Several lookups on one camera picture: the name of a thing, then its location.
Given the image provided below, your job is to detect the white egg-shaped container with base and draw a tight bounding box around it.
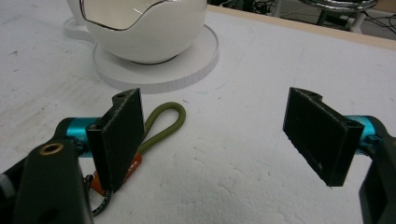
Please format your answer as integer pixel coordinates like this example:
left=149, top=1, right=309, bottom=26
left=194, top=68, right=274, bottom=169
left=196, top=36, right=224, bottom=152
left=78, top=0, right=220, bottom=94

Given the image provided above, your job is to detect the chrome stool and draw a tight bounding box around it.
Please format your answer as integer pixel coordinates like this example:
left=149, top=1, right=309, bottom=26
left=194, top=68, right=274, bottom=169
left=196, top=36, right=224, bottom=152
left=298, top=0, right=379, bottom=35

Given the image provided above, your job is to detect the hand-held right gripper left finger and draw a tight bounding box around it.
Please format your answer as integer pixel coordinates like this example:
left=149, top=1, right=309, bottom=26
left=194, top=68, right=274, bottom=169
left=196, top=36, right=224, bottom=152
left=64, top=88, right=146, bottom=194

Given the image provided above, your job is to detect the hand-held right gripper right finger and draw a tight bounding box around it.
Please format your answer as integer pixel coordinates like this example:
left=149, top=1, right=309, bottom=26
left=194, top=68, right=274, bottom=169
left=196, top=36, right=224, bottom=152
left=282, top=87, right=380, bottom=188

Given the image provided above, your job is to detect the black cable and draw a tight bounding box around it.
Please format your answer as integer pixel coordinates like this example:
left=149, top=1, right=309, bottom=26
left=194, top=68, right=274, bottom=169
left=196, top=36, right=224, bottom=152
left=362, top=12, right=396, bottom=37

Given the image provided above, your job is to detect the white stand with flat base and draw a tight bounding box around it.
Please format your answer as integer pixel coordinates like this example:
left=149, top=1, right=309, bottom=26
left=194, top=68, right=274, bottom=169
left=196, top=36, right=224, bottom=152
left=63, top=0, right=96, bottom=44

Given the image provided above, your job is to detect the olive green strap keychain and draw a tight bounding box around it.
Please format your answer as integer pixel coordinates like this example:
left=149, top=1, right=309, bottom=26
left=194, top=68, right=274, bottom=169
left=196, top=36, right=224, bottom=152
left=83, top=101, right=187, bottom=218

